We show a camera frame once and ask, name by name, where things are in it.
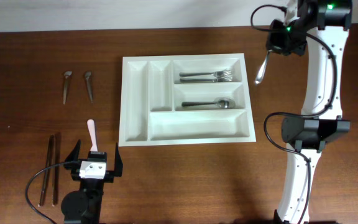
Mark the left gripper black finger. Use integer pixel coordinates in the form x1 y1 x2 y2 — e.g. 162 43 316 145
114 143 123 177
63 139 81 170

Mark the large metal spoon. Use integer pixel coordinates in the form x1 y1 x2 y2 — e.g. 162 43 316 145
254 50 272 85
181 98 236 109

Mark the metal fork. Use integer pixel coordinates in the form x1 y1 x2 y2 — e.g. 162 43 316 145
179 69 232 78
180 77 234 83

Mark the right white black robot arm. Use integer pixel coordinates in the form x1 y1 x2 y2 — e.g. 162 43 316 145
266 1 352 223

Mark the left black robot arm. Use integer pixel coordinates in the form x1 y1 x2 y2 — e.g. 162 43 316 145
61 141 123 223

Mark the right dark metal knife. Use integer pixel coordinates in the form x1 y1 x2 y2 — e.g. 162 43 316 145
52 133 61 207

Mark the dark metal knife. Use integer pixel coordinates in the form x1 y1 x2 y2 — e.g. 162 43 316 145
39 135 55 207
52 133 61 207

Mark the left dark metal knife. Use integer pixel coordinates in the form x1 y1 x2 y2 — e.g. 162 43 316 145
39 135 55 207

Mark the left small metal teaspoon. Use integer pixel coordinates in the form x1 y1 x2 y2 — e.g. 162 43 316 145
63 71 73 105

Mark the small metal teaspoon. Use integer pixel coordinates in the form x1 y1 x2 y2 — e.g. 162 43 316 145
84 71 94 103
63 71 73 105

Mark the right small metal teaspoon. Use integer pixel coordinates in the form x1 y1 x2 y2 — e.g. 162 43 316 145
84 71 94 103

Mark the white plastic cutlery tray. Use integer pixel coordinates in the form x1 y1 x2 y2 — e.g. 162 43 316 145
119 54 256 147

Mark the pink handled utensil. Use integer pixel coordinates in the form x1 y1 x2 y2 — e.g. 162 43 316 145
87 119 98 152

